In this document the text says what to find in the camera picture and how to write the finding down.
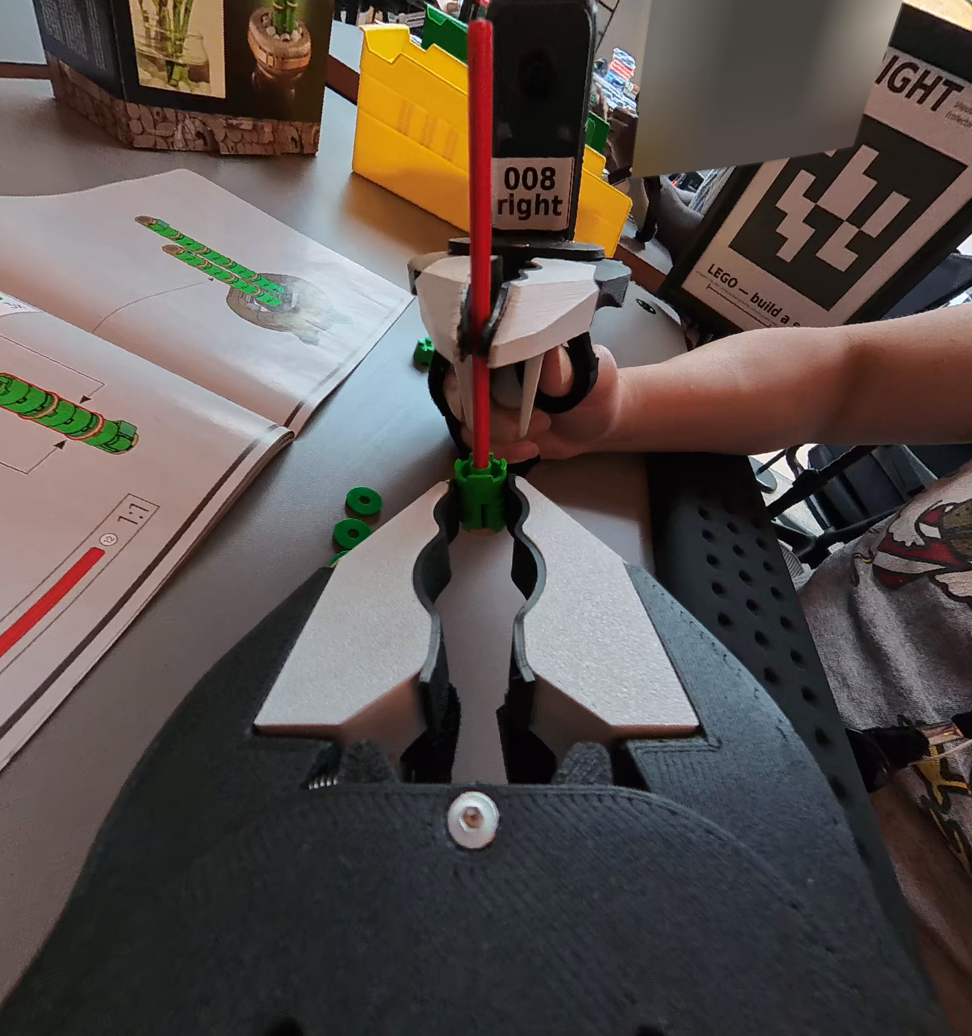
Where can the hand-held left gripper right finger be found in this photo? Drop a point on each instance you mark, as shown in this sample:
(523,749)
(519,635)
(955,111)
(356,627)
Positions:
(607,639)

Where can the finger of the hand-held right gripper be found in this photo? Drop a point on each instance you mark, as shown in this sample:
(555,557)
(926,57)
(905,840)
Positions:
(547,312)
(441,295)

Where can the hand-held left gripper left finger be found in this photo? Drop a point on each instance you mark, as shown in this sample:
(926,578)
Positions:
(348,631)

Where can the red plastic rod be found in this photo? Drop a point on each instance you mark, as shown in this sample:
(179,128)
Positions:
(480,162)

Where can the single green round brick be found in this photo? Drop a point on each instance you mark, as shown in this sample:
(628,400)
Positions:
(480,494)

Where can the instruction booklet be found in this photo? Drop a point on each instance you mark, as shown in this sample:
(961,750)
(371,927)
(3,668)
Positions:
(89,502)

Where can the person's right forearm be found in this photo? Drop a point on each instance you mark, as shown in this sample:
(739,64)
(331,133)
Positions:
(777,380)

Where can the grey desk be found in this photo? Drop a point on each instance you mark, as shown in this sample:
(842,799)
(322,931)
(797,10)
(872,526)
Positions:
(324,194)

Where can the person's right hand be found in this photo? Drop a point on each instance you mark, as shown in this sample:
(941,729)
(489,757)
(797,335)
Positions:
(607,405)

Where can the group of green round bricks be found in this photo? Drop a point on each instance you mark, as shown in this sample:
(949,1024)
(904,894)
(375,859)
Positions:
(424,352)

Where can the green storage bin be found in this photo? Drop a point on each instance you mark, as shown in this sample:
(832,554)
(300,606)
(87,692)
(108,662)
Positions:
(445,32)

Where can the yellow storage bin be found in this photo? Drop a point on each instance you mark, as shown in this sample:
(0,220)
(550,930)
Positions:
(405,146)

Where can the black bamboo set box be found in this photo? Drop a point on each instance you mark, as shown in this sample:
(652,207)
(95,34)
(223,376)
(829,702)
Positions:
(211,129)

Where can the black framed marker sign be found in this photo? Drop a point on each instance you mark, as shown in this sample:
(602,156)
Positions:
(842,210)

